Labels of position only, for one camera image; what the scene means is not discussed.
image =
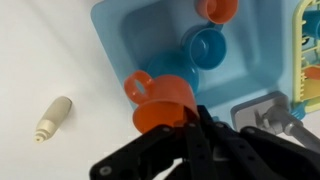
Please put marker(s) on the blue cup in sink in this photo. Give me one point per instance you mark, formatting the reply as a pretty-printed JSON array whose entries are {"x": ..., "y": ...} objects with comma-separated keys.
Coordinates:
[{"x": 205, "y": 45}]

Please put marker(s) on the orange plate in rack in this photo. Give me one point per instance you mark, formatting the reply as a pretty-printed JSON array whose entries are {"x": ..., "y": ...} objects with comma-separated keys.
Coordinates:
[{"x": 312, "y": 72}]

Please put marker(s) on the large orange cup with handle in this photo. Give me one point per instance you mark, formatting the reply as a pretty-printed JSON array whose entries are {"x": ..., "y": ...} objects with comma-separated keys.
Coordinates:
[{"x": 164, "y": 100}]

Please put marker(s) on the cream plastic bottle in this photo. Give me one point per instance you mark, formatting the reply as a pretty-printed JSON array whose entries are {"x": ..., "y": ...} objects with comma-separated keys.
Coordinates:
[{"x": 52, "y": 119}]

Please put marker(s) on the blue cup in rack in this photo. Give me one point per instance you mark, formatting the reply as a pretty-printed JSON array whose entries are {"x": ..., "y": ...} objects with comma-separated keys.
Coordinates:
[{"x": 312, "y": 25}]

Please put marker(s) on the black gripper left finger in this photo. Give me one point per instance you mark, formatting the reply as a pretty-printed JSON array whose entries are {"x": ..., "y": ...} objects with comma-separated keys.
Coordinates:
[{"x": 155, "y": 151}]

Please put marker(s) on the blue plate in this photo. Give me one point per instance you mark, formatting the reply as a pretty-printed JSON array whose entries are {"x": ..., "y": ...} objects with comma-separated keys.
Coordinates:
[{"x": 174, "y": 63}]

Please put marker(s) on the grey toy faucet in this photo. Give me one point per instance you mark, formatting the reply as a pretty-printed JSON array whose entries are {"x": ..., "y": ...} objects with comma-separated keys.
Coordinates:
[{"x": 270, "y": 113}]

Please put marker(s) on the yellow dish rack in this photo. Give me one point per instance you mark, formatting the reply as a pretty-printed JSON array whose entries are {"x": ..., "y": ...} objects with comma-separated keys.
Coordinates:
[{"x": 306, "y": 53}]

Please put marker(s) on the small orange cup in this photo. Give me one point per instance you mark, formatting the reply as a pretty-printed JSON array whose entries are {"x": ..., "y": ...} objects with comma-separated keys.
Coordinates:
[{"x": 217, "y": 11}]

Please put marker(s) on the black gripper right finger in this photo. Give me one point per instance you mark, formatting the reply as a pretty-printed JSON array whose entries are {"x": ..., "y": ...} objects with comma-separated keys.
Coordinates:
[{"x": 257, "y": 155}]

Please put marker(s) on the light blue toy sink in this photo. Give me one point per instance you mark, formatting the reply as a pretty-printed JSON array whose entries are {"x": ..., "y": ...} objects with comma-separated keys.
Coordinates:
[{"x": 259, "y": 45}]

